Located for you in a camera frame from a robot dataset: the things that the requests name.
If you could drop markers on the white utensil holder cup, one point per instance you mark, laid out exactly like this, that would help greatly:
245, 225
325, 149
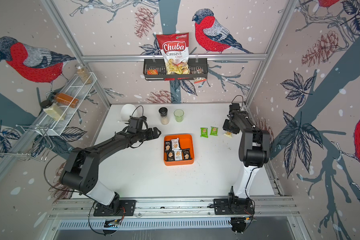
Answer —
128, 111

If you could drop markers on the green glass cup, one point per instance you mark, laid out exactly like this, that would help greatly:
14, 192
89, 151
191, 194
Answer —
179, 115

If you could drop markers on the white wire wall shelf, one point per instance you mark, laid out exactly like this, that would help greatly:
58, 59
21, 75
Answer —
49, 132

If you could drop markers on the black cookie packet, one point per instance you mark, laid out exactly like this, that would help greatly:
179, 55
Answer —
168, 146
170, 156
186, 154

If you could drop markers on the black cookie packet front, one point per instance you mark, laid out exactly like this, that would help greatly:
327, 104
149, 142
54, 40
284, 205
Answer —
170, 156

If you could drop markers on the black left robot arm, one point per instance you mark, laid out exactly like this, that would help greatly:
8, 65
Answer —
81, 171

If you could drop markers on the red Chuba chips bag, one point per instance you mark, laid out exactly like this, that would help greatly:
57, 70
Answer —
175, 50

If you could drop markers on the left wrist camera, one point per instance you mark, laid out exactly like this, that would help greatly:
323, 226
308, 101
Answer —
137, 124

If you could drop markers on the glass spice jar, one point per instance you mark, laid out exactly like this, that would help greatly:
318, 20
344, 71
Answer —
84, 74

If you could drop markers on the beige cookie packet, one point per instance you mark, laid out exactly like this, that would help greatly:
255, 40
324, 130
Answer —
228, 134

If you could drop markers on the orange sauce bottle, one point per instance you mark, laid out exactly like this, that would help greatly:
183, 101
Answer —
66, 100

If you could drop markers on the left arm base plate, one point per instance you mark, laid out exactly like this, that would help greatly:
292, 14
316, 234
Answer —
116, 208

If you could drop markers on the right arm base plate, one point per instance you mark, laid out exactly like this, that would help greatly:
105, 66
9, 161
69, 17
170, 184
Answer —
237, 206

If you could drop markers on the white cookie packet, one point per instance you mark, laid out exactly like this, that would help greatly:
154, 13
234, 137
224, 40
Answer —
175, 144
178, 155

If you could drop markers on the white cookie packet front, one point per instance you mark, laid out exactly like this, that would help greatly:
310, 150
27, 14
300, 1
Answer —
178, 155

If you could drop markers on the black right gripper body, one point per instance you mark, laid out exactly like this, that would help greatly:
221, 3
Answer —
228, 126

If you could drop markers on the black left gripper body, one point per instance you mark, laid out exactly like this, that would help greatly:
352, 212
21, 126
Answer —
150, 135

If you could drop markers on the black wall basket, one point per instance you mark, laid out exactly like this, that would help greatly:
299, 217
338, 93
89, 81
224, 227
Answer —
159, 70

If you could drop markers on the green cookie packet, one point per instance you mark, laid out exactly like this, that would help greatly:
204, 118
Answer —
204, 132
214, 131

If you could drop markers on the orange storage box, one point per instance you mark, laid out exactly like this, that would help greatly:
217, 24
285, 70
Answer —
186, 142

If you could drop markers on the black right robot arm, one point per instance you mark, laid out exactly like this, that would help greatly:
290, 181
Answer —
254, 152

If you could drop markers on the pale spice jar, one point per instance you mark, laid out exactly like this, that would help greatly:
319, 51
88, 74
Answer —
53, 110

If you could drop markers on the glass grinder black cap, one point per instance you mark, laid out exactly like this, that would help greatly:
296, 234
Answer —
164, 115

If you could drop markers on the aluminium front rail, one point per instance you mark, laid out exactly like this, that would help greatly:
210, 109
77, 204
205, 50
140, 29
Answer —
163, 208

